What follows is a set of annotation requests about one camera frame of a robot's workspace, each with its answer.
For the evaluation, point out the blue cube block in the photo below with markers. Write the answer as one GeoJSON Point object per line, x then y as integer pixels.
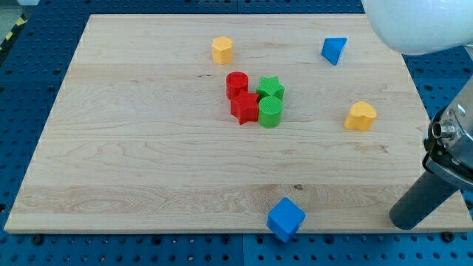
{"type": "Point", "coordinates": [284, 219]}

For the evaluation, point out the green star block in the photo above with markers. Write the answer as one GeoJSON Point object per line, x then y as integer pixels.
{"type": "Point", "coordinates": [270, 86]}

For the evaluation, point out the yellow heart block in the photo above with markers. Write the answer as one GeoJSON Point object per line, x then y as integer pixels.
{"type": "Point", "coordinates": [361, 116]}

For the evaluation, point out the blue triangle block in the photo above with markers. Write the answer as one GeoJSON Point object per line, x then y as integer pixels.
{"type": "Point", "coordinates": [332, 49]}

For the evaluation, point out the red star block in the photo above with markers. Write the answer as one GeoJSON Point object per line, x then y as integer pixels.
{"type": "Point", "coordinates": [245, 107]}

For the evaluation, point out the dark grey cylindrical pointer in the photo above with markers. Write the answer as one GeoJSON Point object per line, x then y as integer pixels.
{"type": "Point", "coordinates": [427, 193]}

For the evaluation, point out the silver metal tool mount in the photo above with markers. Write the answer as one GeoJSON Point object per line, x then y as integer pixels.
{"type": "Point", "coordinates": [450, 134]}

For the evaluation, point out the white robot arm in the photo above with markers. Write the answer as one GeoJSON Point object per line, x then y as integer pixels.
{"type": "Point", "coordinates": [419, 27]}

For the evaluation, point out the wooden board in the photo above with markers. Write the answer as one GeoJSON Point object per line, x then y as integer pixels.
{"type": "Point", "coordinates": [141, 138]}

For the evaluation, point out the green cylinder block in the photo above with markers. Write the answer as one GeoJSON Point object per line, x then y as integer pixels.
{"type": "Point", "coordinates": [270, 111]}

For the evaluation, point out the yellow hexagon block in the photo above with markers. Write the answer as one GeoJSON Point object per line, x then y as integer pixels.
{"type": "Point", "coordinates": [222, 50]}

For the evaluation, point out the red cylinder block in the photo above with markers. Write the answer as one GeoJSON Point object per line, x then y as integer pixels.
{"type": "Point", "coordinates": [235, 83]}

